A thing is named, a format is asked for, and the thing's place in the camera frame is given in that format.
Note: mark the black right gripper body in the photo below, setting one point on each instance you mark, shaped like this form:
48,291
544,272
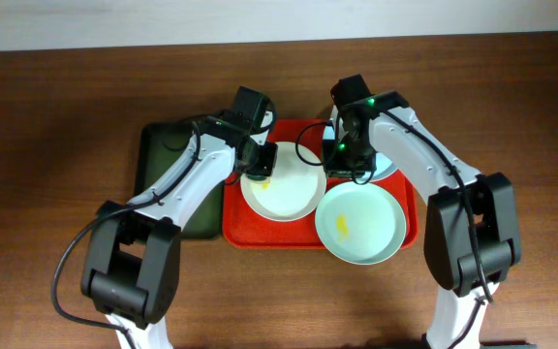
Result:
345,154

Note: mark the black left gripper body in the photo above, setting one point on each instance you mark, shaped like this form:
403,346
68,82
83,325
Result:
261,170

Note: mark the yellow green sponge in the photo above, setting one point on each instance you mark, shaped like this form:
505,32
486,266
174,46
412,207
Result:
262,182

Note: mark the white plate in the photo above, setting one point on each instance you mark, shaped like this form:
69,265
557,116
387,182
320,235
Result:
295,188

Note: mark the light green plate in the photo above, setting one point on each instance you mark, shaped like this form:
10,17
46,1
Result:
360,224

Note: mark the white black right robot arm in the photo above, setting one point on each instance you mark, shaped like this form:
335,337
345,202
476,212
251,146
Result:
471,232

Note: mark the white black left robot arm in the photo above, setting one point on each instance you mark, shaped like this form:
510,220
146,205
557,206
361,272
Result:
131,270

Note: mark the dark green tray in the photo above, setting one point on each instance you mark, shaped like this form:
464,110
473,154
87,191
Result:
154,159

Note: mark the light blue plate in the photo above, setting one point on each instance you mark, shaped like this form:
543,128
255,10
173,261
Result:
385,167

